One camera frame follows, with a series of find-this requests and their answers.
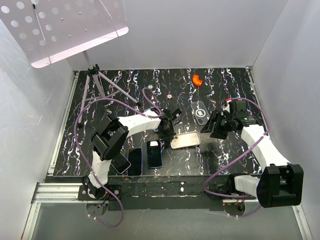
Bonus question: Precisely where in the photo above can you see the purple edged black phone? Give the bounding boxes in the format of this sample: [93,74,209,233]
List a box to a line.
[127,148,143,177]

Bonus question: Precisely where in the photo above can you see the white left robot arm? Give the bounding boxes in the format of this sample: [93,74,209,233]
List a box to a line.
[83,107,182,200]

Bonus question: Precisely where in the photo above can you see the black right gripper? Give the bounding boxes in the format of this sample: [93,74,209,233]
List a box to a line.
[200,109,235,140]

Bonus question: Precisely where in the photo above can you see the clear magnetic phone case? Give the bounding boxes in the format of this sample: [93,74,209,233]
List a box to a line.
[190,101,210,126]

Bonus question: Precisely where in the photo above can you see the perforated music stand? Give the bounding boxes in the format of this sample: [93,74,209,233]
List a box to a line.
[0,0,129,128]

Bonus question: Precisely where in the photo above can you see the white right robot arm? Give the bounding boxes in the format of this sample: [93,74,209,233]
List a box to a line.
[201,97,304,208]

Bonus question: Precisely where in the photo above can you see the lilac phone tilted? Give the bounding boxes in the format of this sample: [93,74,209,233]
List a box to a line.
[111,153,131,174]

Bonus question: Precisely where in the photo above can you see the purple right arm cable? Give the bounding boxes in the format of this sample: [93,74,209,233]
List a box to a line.
[203,97,271,218]

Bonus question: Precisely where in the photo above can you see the pink phone case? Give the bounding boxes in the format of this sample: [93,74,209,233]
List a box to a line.
[170,131,201,150]

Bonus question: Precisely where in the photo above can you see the orange curved plastic part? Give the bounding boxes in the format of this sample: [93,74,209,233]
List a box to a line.
[192,74,203,87]

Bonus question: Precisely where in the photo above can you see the blue phone case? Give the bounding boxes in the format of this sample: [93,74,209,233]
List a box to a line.
[143,107,161,133]

